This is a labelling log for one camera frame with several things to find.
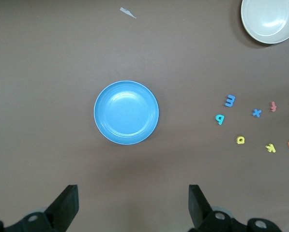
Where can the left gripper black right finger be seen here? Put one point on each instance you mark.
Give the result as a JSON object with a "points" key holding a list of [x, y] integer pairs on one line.
{"points": [[202, 217]]}

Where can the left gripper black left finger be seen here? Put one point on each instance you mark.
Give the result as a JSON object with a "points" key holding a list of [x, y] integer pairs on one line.
{"points": [[60, 212]]}

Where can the yellow foam letter a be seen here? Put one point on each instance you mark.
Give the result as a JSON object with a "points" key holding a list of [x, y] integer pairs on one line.
{"points": [[238, 141]]}

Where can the teal foam letter p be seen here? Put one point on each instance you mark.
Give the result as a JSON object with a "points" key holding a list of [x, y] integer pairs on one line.
{"points": [[221, 121]]}

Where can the blue foam letter m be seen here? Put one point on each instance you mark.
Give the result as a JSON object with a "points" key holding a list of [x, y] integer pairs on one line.
{"points": [[229, 101]]}

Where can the yellow foam letter k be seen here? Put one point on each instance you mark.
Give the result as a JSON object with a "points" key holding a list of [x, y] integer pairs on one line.
{"points": [[270, 147]]}

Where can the blue foam letter x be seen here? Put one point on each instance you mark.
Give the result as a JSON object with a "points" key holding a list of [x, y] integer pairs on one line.
{"points": [[256, 112]]}

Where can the blue plate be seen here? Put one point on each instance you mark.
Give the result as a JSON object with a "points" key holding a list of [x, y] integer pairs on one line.
{"points": [[126, 112]]}

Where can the pink foam letter f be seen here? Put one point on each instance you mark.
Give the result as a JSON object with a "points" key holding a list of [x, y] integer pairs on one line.
{"points": [[273, 106]]}

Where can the brown table cover sheet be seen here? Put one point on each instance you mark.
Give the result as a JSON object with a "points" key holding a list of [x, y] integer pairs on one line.
{"points": [[62, 72]]}

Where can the beige plate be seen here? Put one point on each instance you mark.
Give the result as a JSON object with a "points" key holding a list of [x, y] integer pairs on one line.
{"points": [[270, 19]]}

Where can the small grey paper scrap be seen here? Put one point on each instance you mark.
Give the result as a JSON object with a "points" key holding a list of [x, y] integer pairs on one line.
{"points": [[127, 12]]}

